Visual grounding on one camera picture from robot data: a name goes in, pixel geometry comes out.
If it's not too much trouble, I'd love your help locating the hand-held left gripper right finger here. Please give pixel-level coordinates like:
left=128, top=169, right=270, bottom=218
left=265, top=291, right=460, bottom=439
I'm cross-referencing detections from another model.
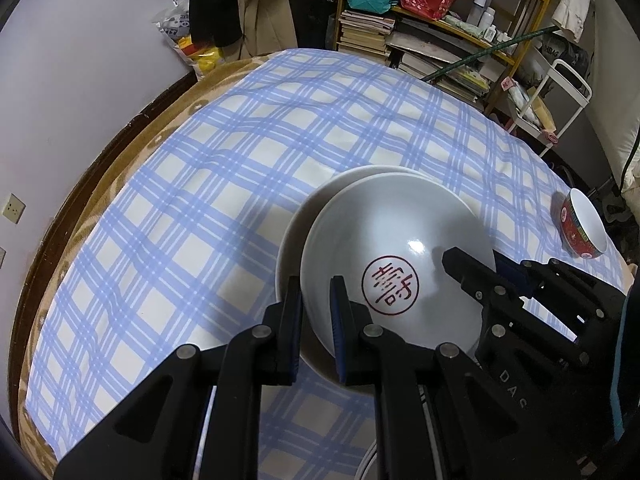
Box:
left=329, top=275, right=583, bottom=480

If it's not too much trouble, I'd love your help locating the stack of flat magazines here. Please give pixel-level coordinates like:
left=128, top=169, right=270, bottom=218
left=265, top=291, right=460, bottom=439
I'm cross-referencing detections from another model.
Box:
left=387, top=17, right=493, bottom=111

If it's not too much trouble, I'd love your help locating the clear patterned plastic bag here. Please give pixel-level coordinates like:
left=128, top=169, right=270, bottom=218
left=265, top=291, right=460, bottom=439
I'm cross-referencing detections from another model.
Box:
left=152, top=2, right=193, bottom=43

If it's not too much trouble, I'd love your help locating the red patterned bowl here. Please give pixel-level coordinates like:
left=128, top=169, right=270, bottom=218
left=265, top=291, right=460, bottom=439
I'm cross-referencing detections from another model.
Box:
left=551, top=188, right=609, bottom=261
left=300, top=172, right=497, bottom=391

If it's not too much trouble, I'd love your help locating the stack of old books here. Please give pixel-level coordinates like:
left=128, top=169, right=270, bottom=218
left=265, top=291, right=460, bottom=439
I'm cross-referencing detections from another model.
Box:
left=337, top=10, right=396, bottom=56

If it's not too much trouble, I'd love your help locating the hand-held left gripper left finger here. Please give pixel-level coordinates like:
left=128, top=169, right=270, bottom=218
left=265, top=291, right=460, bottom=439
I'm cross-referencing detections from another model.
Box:
left=52, top=276, right=304, bottom=480

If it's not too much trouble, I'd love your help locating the white metal cart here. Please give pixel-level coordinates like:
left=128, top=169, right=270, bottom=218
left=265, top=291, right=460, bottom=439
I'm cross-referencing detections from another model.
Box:
left=505, top=59, right=593, bottom=158

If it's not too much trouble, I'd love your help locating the tan paper package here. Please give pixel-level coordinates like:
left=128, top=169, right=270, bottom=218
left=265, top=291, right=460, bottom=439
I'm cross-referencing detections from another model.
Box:
left=520, top=85, right=556, bottom=131

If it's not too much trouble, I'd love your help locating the plain white bowl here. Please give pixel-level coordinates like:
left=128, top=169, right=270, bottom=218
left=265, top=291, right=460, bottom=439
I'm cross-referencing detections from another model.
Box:
left=276, top=164, right=451, bottom=311

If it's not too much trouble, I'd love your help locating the yellow and red packet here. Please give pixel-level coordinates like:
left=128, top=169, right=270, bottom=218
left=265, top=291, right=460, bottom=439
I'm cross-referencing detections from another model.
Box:
left=175, top=37, right=221, bottom=79

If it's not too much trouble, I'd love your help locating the blue checked tablecloth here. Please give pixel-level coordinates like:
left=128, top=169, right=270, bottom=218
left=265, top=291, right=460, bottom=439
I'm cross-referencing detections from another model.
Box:
left=22, top=47, right=633, bottom=480

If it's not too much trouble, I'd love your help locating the cream bedding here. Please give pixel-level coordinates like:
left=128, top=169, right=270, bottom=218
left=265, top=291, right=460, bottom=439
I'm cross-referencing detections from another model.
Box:
left=552, top=0, right=640, bottom=196

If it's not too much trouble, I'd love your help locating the cluster of white bottles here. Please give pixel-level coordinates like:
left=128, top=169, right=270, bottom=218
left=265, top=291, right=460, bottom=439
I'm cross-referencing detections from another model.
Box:
left=472, top=0, right=511, bottom=43

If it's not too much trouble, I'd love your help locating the black garment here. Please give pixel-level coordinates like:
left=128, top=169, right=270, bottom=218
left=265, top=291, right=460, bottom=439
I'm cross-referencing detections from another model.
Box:
left=189, top=0, right=246, bottom=50

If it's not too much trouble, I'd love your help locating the green pole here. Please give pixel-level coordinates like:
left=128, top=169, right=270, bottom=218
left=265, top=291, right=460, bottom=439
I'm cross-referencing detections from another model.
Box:
left=422, top=27, right=563, bottom=83

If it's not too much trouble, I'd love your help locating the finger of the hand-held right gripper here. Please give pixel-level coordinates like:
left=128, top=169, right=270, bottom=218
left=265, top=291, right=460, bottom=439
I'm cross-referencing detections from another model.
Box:
left=442, top=246, right=522, bottom=356
left=497, top=258, right=626, bottom=368

